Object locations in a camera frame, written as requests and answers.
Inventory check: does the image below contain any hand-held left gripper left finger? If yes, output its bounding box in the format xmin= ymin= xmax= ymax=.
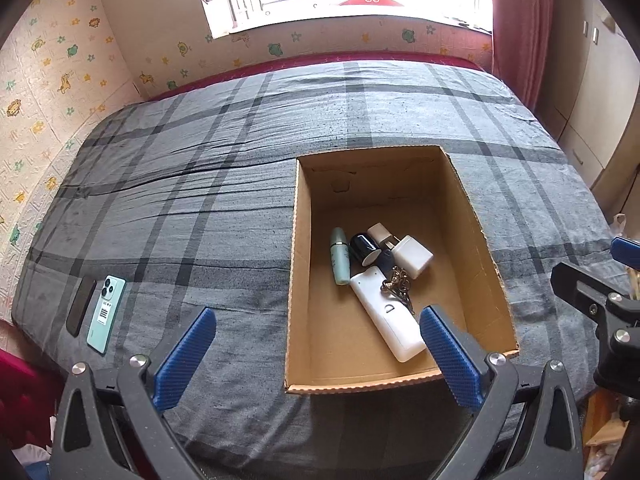
xmin=50 ymin=306 xmax=218 ymax=480

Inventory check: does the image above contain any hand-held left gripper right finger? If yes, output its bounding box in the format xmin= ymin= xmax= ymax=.
xmin=419 ymin=304 xmax=585 ymax=480

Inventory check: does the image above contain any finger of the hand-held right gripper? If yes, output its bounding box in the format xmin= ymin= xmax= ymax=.
xmin=550 ymin=260 xmax=640 ymax=391
xmin=610 ymin=236 xmax=640 ymax=266

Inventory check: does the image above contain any white remote control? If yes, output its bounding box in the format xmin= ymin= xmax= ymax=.
xmin=349 ymin=267 xmax=427 ymax=363

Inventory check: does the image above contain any gold keychain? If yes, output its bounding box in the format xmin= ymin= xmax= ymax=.
xmin=380 ymin=266 xmax=416 ymax=316

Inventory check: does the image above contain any large white charger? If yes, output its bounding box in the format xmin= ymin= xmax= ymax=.
xmin=390 ymin=235 xmax=435 ymax=279

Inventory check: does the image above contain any black round jar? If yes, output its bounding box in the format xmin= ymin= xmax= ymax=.
xmin=350 ymin=233 xmax=382 ymax=267

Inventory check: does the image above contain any small beige charger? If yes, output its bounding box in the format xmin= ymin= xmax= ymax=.
xmin=367 ymin=223 xmax=398 ymax=251

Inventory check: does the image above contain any teal cosmetic bottle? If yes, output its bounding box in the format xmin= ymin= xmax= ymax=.
xmin=329 ymin=227 xmax=351 ymax=286

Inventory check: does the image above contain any cardboard box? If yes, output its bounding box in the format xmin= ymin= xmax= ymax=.
xmin=283 ymin=145 xmax=521 ymax=395

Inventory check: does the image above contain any white plastic bag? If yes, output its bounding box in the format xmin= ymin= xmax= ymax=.
xmin=607 ymin=212 xmax=631 ymax=241

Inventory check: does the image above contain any teal smartphone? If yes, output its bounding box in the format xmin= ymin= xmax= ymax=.
xmin=86 ymin=276 xmax=127 ymax=356

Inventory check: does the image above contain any wooden rack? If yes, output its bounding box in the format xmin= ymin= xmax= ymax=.
xmin=582 ymin=390 xmax=626 ymax=480

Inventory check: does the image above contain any dark smartphone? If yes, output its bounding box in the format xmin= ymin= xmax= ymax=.
xmin=66 ymin=276 xmax=97 ymax=338

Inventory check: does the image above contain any grey plaid bed sheet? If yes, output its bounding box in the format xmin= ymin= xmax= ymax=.
xmin=11 ymin=60 xmax=621 ymax=480

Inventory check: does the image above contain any red cloth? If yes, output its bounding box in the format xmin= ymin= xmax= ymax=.
xmin=0 ymin=347 xmax=61 ymax=448

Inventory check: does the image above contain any beige wardrobe cabinet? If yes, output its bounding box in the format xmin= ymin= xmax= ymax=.
xmin=535 ymin=0 xmax=640 ymax=216

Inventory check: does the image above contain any red curtain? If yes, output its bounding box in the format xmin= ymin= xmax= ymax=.
xmin=487 ymin=0 xmax=556 ymax=111

